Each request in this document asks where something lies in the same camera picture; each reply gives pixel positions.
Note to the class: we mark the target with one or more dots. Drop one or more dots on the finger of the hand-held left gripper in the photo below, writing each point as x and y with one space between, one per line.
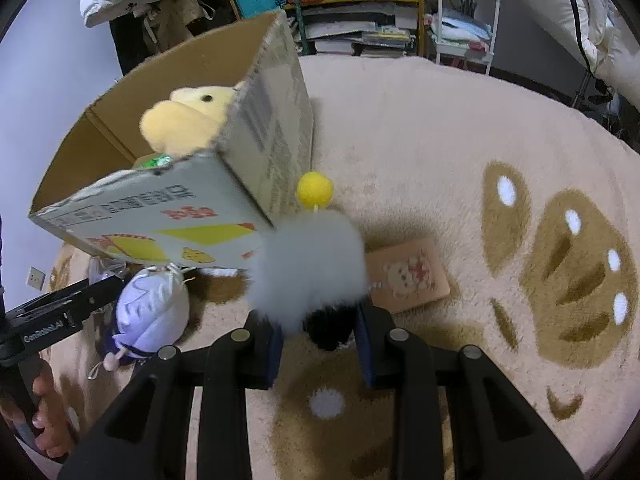
97 297

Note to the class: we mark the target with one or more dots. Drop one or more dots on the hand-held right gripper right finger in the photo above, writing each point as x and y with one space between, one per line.
364 355

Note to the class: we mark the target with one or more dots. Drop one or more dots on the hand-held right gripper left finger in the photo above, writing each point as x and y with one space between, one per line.
274 355

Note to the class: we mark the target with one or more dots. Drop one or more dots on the fluffy white black plush toy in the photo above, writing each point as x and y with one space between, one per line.
310 260

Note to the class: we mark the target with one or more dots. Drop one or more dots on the brown cardboard box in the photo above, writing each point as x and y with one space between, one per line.
165 210

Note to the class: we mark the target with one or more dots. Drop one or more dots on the yellow plush toy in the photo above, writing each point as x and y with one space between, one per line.
175 120

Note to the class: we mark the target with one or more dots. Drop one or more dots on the pink soft item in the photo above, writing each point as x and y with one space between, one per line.
459 62

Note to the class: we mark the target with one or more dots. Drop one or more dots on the person's left hand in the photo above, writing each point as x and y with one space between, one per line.
45 405

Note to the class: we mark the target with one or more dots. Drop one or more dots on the purple haired plush doll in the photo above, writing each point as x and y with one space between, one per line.
150 305

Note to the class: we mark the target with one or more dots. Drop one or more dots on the bear print tag card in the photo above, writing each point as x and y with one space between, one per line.
410 275

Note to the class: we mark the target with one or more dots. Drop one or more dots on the green packet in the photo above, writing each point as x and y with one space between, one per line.
152 161

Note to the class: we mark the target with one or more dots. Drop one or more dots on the black coat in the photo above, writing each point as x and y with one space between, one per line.
130 40

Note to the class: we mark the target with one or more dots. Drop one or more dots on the beige trousers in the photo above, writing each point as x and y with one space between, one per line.
170 25

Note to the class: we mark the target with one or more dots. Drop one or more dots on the dark hanging garment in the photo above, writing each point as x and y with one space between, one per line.
215 10

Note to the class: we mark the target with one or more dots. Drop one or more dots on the pile of books and papers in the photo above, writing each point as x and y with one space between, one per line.
350 30

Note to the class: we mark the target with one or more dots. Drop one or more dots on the green pole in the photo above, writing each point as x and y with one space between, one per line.
298 20

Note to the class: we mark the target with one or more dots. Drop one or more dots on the blue white folded cloth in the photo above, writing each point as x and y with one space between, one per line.
460 27

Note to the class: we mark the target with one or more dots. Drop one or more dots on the white trolley cart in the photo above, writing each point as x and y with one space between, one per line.
496 25

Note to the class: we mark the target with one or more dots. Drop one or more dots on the cream recliner chair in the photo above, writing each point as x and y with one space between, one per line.
550 0

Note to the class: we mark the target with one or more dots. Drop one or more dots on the white wall outlet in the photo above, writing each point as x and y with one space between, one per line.
36 278

